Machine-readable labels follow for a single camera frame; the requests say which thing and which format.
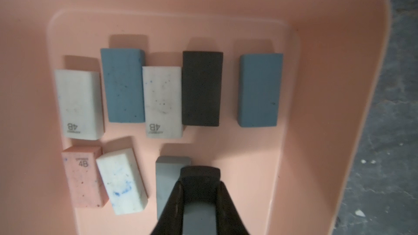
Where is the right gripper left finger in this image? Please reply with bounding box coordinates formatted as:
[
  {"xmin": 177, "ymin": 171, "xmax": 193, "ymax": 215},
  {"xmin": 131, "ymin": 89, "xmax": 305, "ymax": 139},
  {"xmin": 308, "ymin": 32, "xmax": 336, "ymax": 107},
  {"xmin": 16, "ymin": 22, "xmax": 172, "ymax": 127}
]
[{"xmin": 151, "ymin": 181, "xmax": 185, "ymax": 235}]

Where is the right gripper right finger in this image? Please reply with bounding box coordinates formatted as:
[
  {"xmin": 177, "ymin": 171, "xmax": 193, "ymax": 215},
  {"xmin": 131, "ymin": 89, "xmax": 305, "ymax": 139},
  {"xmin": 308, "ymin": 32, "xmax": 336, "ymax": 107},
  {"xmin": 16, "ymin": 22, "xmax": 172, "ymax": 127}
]
[{"xmin": 216, "ymin": 181, "xmax": 249, "ymax": 235}]

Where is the black eraser front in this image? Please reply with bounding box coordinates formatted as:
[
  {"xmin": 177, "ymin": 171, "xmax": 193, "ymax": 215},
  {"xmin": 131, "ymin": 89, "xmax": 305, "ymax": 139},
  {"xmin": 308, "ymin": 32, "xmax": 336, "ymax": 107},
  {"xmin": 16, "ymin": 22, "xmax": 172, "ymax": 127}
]
[{"xmin": 179, "ymin": 165, "xmax": 222, "ymax": 235}]

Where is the black eraser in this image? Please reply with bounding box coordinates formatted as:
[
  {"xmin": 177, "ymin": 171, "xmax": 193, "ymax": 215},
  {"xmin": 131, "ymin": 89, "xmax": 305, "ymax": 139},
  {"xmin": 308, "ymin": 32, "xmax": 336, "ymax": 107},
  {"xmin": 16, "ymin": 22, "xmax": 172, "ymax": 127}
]
[
  {"xmin": 179, "ymin": 165, "xmax": 222, "ymax": 235},
  {"xmin": 182, "ymin": 51, "xmax": 223, "ymax": 127}
]

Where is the grey eraser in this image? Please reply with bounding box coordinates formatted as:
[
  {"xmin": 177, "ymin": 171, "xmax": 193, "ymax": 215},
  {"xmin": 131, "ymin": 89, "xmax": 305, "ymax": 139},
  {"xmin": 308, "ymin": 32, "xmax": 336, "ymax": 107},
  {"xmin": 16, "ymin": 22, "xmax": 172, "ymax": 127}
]
[{"xmin": 156, "ymin": 156, "xmax": 192, "ymax": 219}]

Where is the pink eraser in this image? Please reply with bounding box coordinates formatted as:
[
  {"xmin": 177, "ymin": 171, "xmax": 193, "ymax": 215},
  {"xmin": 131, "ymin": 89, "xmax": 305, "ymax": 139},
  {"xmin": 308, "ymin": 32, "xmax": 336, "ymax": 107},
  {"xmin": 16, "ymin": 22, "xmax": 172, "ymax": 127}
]
[{"xmin": 62, "ymin": 146, "xmax": 108, "ymax": 208}]

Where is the teal eraser top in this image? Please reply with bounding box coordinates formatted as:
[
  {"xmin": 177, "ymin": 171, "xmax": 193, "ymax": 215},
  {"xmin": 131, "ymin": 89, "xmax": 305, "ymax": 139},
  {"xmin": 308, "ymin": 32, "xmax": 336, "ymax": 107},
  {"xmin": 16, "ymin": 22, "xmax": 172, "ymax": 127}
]
[{"xmin": 100, "ymin": 49, "xmax": 145, "ymax": 124}]

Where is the teal eraser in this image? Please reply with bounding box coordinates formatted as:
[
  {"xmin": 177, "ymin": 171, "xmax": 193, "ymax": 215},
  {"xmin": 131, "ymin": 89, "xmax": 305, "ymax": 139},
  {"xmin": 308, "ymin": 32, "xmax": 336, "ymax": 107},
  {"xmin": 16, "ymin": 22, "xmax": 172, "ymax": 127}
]
[
  {"xmin": 237, "ymin": 53, "xmax": 284, "ymax": 128},
  {"xmin": 100, "ymin": 49, "xmax": 145, "ymax": 124}
]

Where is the white eraser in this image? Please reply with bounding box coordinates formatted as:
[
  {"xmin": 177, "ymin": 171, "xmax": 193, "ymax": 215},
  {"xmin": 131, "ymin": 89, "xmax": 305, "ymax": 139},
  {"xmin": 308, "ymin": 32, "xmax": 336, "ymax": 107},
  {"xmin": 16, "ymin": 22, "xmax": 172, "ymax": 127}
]
[
  {"xmin": 143, "ymin": 66, "xmax": 184, "ymax": 139},
  {"xmin": 96, "ymin": 148, "xmax": 148, "ymax": 215},
  {"xmin": 54, "ymin": 69, "xmax": 105, "ymax": 140}
]

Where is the pink storage tray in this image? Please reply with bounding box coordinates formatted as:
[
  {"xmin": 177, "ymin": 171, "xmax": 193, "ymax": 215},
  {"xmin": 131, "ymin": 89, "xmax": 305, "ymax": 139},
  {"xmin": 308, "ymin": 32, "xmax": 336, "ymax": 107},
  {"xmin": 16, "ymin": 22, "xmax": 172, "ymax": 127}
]
[{"xmin": 1, "ymin": 0, "xmax": 391, "ymax": 235}]

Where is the white eraser front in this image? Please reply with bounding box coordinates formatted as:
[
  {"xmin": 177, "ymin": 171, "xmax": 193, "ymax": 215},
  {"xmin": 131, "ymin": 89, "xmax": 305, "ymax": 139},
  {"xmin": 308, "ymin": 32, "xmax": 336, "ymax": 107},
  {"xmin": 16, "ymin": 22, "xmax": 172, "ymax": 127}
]
[{"xmin": 96, "ymin": 148, "xmax": 148, "ymax": 215}]

